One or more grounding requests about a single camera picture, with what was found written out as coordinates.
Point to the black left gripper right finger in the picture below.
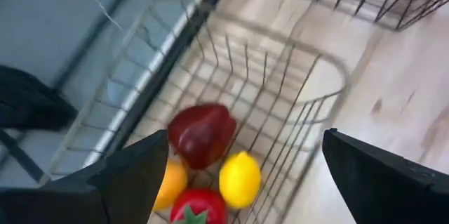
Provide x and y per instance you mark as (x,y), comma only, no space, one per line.
(393,189)

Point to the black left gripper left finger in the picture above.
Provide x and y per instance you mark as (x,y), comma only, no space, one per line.
(87,196)

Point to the dark red apple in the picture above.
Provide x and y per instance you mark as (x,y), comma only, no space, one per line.
(200,136)

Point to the orange fruit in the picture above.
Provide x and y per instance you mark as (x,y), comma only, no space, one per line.
(173,185)

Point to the red tomato with green top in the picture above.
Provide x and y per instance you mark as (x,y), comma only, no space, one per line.
(203,203)

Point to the yellow lemon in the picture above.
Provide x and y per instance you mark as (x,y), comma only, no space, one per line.
(240,180)

